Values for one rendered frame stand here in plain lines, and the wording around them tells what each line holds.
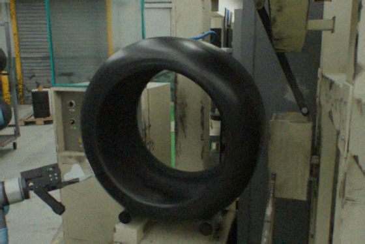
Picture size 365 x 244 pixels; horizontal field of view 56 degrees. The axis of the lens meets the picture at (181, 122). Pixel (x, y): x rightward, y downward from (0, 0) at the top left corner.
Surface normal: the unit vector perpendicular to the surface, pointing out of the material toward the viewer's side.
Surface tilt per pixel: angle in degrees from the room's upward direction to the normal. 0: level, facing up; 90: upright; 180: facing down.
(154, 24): 90
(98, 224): 91
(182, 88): 90
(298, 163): 90
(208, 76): 82
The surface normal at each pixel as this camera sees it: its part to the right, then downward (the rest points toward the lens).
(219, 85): -0.16, 0.07
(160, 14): 0.04, 0.19
